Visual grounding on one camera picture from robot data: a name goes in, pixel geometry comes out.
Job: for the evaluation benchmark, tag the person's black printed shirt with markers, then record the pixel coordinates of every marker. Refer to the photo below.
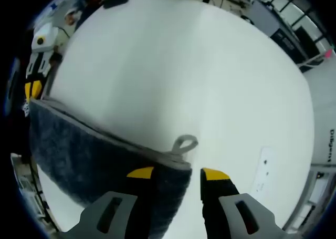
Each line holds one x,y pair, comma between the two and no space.
19,128

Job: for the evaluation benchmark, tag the pink hanging tag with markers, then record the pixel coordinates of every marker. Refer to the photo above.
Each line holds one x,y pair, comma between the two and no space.
329,53

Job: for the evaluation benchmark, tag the grey towel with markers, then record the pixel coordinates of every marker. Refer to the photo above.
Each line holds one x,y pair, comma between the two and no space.
78,157

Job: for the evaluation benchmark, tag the white paper sheet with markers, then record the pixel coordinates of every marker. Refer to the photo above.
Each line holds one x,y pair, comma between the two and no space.
262,170

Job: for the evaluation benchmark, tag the grey cabinet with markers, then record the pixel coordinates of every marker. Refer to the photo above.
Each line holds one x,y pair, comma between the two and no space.
265,18

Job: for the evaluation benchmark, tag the black monitor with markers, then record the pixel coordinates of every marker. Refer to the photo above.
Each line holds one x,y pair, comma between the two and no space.
307,44

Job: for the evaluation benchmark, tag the person's left hand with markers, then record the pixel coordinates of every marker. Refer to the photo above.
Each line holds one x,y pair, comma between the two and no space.
56,59

